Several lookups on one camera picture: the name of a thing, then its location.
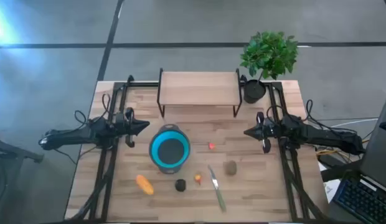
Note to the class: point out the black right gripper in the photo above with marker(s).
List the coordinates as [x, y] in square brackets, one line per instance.
[269, 130]

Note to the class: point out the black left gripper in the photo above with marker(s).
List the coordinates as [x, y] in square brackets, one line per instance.
[123, 126]

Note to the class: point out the blue collapsible bowl grey rim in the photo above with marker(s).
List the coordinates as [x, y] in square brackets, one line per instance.
[169, 152]

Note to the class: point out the brown kiwi fruit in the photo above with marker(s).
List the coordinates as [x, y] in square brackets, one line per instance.
[230, 168]

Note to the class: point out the small red strawberry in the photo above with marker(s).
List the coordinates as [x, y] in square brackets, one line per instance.
[211, 146]

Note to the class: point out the dark avocado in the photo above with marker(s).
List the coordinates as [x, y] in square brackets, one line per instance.
[180, 185]

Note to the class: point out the small yellow red peach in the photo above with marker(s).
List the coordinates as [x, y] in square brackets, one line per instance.
[198, 178]

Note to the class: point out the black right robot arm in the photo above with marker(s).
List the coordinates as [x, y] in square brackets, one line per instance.
[320, 133]

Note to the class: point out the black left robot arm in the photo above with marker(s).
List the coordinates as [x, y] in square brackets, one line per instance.
[71, 137]

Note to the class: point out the wooden shelf riser black legs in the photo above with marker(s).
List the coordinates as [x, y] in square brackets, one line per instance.
[199, 88]

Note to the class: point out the black power brick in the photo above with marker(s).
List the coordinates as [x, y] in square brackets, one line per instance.
[327, 160]

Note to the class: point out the green potted plant black pot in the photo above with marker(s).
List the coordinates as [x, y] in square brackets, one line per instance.
[269, 53]

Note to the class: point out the black bar under laptop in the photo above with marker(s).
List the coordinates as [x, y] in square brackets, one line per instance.
[339, 172]

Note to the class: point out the white paper sheet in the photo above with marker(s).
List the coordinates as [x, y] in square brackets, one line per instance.
[331, 189]

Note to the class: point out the grey laptop blue backlit keyboard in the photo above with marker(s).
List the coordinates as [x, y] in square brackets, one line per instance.
[376, 155]

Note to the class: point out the black furniture legs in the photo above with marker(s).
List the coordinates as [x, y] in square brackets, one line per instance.
[15, 151]

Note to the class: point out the black aluminium table frame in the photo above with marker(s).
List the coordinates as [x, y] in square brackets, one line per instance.
[143, 84]

